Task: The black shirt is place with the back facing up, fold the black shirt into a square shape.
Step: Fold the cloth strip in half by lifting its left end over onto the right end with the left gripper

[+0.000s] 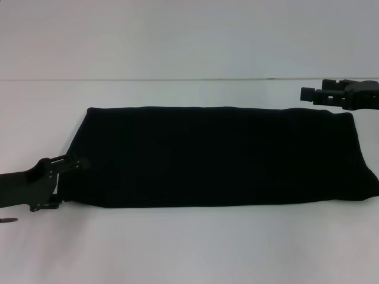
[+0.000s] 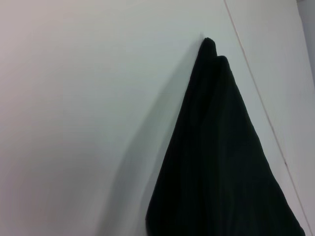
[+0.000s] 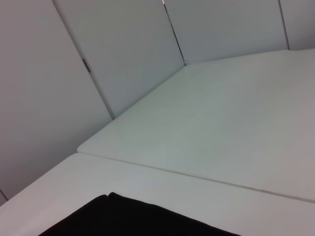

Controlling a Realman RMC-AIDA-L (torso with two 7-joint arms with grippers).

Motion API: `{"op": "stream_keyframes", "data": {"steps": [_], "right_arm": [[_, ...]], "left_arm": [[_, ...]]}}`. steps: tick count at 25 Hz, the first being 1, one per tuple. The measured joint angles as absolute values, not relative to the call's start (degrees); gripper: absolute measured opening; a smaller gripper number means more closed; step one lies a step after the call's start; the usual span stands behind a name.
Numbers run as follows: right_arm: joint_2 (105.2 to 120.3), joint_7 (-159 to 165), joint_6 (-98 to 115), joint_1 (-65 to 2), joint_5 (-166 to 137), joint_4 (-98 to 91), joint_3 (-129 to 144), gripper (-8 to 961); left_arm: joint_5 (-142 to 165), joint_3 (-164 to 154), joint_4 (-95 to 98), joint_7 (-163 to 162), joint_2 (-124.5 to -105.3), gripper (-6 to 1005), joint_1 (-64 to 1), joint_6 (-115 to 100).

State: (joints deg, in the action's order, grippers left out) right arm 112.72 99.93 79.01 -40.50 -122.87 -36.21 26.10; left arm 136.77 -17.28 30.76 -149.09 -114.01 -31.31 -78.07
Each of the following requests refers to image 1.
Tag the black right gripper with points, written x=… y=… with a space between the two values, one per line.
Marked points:
x=364 y=94

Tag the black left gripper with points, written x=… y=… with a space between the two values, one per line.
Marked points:
x=23 y=189

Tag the black shirt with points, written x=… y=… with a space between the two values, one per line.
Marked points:
x=222 y=156

